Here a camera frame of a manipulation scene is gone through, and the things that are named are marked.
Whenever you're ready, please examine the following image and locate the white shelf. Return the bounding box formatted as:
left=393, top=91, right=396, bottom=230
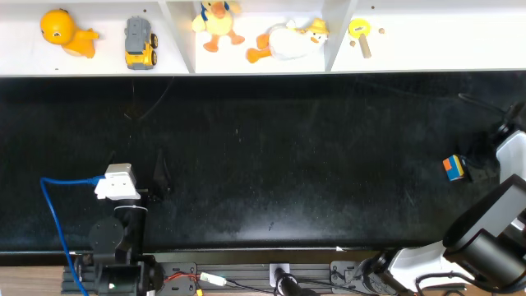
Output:
left=0, top=0, right=526, bottom=78

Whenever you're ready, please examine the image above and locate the mounting rail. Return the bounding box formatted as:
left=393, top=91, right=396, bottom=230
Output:
left=61, top=246, right=469, bottom=296

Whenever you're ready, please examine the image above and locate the blue cable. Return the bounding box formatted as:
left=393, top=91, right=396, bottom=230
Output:
left=39, top=175, right=107, bottom=296

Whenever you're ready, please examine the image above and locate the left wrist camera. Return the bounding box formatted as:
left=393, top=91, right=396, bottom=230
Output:
left=94, top=162, right=142, bottom=201

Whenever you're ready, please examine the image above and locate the many-coloured puzzle cube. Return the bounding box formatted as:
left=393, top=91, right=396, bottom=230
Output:
left=441, top=154, right=468, bottom=183

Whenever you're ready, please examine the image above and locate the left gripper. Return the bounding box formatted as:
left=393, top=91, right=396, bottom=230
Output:
left=107, top=147, right=173, bottom=205

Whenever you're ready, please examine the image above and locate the grey and yellow toy truck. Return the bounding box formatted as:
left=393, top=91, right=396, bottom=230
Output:
left=124, top=16, right=159, bottom=71

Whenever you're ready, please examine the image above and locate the yellow plush duck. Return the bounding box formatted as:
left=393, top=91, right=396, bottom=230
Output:
left=191, top=0, right=247, bottom=53

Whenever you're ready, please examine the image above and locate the yellow rattle drum toy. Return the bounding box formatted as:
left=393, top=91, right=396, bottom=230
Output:
left=347, top=17, right=386, bottom=60

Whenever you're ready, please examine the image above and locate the yellow rubber duck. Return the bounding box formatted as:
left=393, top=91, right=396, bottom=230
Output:
left=39, top=8, right=101, bottom=60

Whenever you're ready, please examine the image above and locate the white plush duck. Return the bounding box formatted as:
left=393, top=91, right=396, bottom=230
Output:
left=246, top=16, right=330, bottom=65

